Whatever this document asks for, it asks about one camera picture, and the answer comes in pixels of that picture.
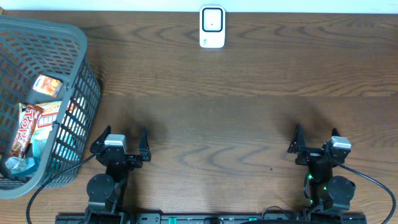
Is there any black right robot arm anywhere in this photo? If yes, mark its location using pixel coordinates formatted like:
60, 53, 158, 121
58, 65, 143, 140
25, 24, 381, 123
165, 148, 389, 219
287, 124, 356, 221

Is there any blue mouthwash bottle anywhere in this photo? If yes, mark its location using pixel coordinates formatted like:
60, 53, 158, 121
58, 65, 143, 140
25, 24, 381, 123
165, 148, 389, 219
5, 157, 40, 177

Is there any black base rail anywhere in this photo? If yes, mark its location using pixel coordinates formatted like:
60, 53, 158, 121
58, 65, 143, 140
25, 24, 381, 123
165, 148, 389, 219
55, 212, 368, 224

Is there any small orange snack box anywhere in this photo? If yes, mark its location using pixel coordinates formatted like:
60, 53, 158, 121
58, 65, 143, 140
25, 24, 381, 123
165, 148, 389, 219
32, 75, 63, 98

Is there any light blue snack packet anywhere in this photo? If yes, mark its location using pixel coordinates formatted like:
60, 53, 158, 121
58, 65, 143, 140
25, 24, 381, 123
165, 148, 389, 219
30, 126, 52, 159

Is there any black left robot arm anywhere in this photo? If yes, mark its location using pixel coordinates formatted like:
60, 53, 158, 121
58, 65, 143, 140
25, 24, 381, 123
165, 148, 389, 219
83, 126, 151, 224

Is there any beige snack bag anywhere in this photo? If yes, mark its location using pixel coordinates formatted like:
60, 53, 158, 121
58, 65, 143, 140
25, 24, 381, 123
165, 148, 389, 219
30, 101, 62, 144

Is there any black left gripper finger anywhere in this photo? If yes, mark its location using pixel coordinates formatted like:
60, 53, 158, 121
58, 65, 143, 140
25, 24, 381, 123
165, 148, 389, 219
138, 129, 150, 156
90, 125, 111, 153

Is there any red Top chocolate bar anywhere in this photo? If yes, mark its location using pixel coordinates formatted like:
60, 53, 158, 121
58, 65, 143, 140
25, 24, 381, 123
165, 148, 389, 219
9, 103, 43, 158

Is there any black camera cable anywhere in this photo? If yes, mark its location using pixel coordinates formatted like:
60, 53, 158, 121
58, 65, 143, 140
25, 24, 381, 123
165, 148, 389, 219
325, 146, 397, 224
25, 152, 98, 224

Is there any black right camera cable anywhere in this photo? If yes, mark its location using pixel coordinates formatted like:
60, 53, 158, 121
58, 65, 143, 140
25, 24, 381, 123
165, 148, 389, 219
325, 146, 397, 224

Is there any grey plastic shopping basket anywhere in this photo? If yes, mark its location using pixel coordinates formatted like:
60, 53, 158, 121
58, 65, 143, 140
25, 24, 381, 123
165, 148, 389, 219
1, 16, 101, 199

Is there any black left camera cable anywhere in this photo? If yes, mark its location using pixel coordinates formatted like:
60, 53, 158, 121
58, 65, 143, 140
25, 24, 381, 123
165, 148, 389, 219
25, 152, 98, 224

